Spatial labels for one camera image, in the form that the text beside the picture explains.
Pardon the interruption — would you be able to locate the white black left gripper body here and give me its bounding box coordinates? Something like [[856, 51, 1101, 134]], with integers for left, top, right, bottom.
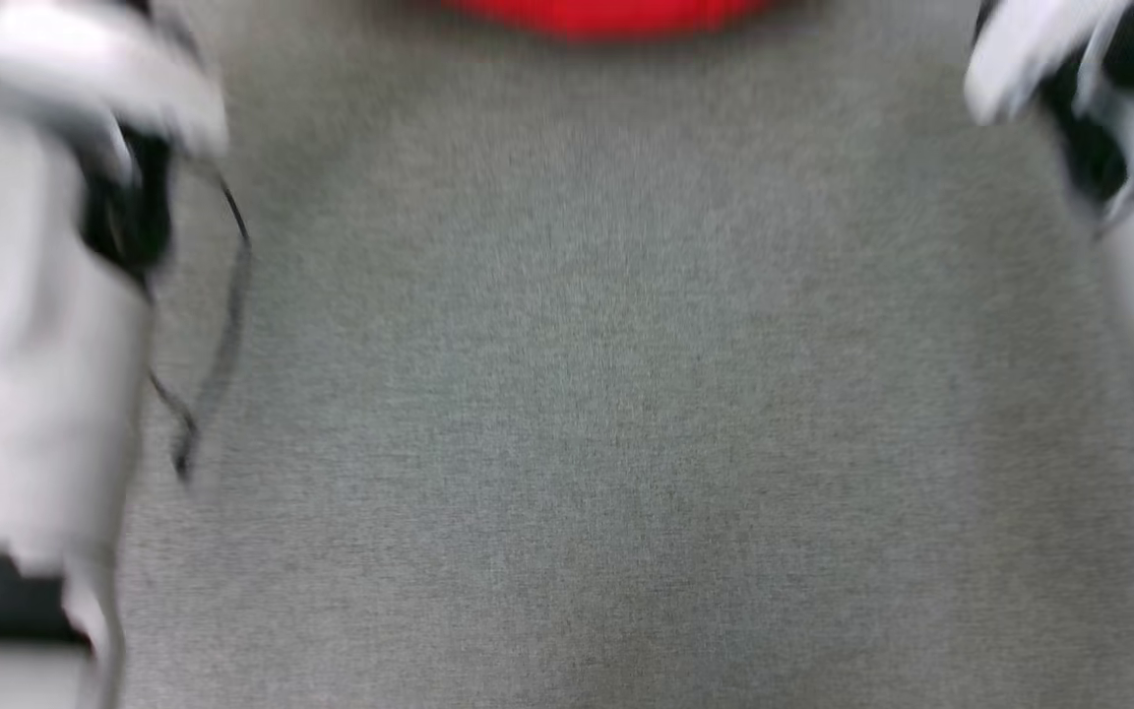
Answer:
[[0, 0, 230, 163]]

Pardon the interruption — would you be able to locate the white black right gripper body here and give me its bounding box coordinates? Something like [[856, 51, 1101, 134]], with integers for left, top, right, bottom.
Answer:
[[963, 0, 1134, 229]]

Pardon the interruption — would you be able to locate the red basketball jersey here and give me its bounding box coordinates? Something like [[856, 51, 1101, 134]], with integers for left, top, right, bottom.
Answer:
[[441, 0, 777, 42]]

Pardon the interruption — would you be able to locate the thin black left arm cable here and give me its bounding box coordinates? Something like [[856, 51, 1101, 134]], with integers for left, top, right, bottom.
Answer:
[[147, 175, 254, 485]]

